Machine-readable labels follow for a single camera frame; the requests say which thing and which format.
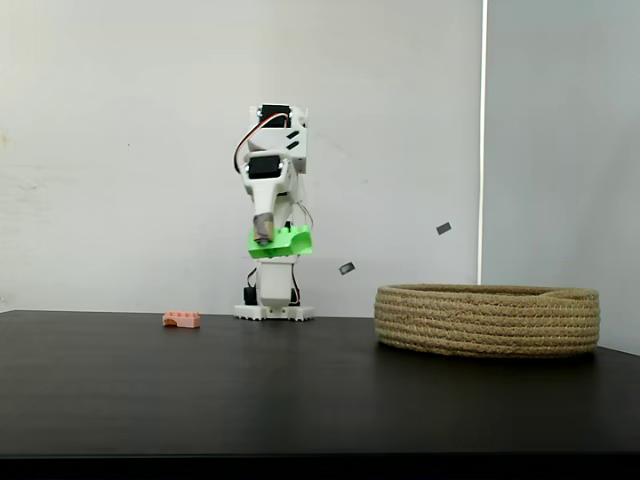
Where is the green lego block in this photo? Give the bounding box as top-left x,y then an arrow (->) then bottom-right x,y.
247,225 -> 315,261

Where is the pink lego block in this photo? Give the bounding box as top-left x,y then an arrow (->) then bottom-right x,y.
162,310 -> 202,330

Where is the red white black servo cable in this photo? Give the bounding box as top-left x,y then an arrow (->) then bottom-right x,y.
231,112 -> 294,175

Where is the woven rope basket tray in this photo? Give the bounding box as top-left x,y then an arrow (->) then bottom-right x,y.
374,283 -> 601,359

